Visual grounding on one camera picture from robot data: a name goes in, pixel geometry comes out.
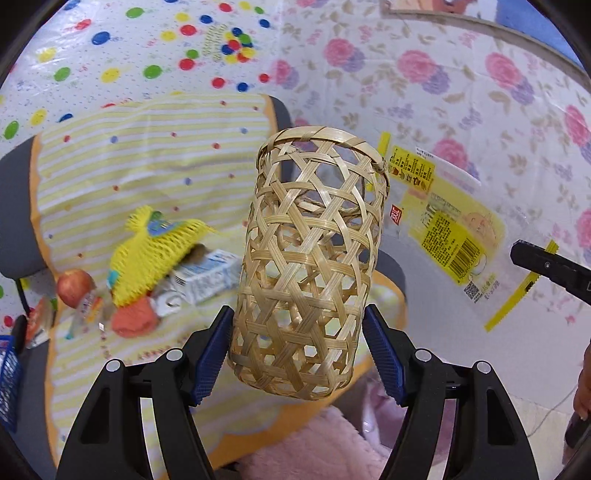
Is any orange fuzzy cloth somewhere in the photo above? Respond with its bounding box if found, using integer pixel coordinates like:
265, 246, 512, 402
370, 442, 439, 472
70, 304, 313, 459
111, 296, 159, 338

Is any yellow clear plastic wrapper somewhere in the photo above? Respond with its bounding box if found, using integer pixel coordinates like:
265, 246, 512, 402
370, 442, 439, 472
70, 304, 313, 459
378, 132, 558, 331

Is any yellow foam fruit net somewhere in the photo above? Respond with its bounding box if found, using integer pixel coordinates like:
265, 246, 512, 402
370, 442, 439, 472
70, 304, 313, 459
107, 206, 214, 308

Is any white blue milk carton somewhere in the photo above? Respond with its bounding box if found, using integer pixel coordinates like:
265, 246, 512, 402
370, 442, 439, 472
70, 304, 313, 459
150, 249, 242, 318

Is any woven bamboo basket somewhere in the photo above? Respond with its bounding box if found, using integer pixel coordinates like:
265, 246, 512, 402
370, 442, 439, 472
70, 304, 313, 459
228, 126, 390, 400

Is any person's right hand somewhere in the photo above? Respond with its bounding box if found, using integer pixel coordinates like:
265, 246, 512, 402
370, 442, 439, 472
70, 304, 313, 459
573, 344, 591, 420

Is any grey office chair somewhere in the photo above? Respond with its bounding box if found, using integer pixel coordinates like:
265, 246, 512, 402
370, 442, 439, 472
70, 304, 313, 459
0, 95, 409, 480

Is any pink fluffy rug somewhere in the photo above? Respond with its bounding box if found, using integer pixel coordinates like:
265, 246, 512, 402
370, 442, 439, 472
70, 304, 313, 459
235, 368, 459, 480

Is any small snack wrapper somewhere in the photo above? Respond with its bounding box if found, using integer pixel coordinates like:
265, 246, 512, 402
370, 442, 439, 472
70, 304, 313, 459
25, 296, 56, 349

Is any red apple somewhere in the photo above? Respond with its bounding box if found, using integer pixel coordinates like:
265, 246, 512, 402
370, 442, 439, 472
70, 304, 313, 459
56, 269, 95, 309

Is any yellow striped cloth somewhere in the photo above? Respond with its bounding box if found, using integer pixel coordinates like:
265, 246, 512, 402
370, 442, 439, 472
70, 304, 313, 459
28, 91, 409, 476

